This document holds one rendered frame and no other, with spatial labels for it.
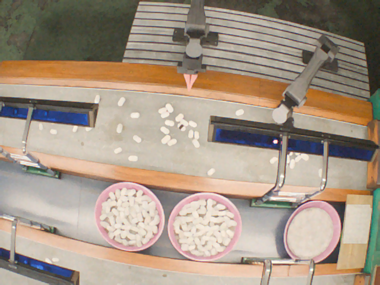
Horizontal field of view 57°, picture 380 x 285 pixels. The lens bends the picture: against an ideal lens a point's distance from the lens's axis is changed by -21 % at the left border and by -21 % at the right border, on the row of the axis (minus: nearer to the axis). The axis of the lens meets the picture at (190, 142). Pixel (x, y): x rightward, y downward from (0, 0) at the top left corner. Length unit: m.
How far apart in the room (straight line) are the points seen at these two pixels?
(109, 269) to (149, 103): 0.68
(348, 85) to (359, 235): 0.74
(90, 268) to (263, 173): 0.78
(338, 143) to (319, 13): 1.78
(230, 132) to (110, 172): 0.52
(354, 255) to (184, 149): 0.87
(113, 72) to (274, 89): 0.64
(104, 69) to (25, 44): 1.29
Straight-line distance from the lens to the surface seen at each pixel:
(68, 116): 1.34
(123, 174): 1.58
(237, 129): 1.27
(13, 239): 1.31
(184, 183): 1.57
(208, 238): 1.57
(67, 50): 2.73
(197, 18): 1.48
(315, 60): 1.50
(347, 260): 1.69
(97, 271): 1.61
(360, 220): 1.71
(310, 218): 1.66
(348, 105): 1.81
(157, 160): 1.61
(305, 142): 1.32
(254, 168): 1.62
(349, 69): 2.01
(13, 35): 3.01
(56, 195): 1.73
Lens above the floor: 2.31
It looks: 75 degrees down
